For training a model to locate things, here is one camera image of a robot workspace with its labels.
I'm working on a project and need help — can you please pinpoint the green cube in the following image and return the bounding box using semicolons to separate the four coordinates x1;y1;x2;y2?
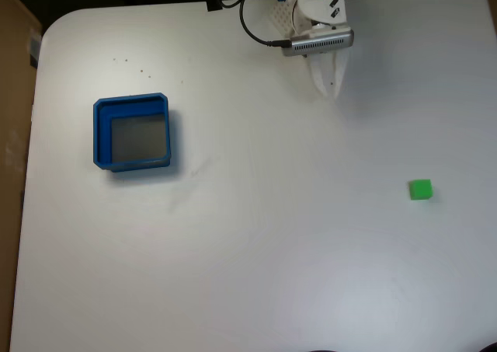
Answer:
408;179;433;201

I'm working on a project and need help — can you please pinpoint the blue plastic box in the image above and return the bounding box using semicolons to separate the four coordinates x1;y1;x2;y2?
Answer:
92;92;172;173

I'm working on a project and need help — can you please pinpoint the brown cardboard box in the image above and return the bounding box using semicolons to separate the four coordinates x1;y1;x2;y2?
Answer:
0;0;43;352

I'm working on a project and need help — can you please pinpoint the silver camera box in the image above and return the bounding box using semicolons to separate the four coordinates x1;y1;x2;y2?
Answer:
280;28;356;58

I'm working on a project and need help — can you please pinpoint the black USB cable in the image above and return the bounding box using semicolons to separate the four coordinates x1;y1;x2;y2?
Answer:
217;0;293;49

